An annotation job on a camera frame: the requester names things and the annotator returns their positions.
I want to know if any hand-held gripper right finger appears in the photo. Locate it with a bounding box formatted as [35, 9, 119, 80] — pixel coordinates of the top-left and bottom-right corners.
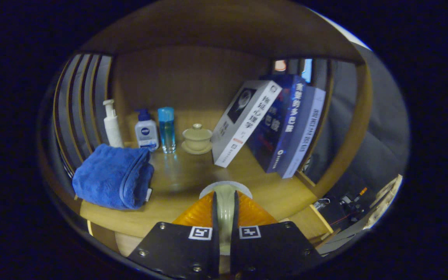
[230, 191, 324, 277]

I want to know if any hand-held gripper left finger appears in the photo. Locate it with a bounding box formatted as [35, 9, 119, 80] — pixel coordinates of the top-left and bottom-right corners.
[127, 191, 221, 280]

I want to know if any green handled white brush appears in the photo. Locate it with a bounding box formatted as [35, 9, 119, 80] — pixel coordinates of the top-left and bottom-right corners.
[199, 181, 253, 255]

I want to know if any wooden countertop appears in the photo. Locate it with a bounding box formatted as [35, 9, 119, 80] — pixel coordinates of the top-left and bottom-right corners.
[78, 109, 318, 238]

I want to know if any wooden cabinet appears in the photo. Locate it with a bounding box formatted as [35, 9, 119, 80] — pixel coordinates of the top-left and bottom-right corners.
[39, 0, 373, 253]

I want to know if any beige lidded teacup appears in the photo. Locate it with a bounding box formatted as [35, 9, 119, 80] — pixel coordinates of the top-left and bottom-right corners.
[181, 123, 213, 155]

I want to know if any white book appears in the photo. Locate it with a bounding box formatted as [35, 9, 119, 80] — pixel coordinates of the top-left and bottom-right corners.
[211, 80, 283, 168]

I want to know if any dark blue book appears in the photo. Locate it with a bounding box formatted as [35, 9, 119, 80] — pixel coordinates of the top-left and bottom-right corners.
[246, 74, 307, 174]

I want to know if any clear blue bottle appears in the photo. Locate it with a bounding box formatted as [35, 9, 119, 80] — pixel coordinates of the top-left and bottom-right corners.
[157, 107, 176, 154]

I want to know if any black device with orange part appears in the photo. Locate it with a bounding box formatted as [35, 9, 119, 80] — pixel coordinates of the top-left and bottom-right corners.
[313, 187, 372, 238]

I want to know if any white bottle with blue cap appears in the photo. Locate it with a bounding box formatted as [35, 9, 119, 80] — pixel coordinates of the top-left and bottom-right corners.
[135, 108, 159, 152]

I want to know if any pale lavender book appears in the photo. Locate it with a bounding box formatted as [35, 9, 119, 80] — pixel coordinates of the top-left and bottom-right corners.
[276, 86, 327, 179]

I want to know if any blue folded towel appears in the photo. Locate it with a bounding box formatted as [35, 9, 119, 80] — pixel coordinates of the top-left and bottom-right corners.
[72, 143, 155, 210]

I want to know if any white machine base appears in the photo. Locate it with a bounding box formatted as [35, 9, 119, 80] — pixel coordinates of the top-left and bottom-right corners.
[317, 218, 380, 255]

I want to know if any white pump bottle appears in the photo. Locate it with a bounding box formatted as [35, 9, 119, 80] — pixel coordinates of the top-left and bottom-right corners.
[103, 99, 124, 148]

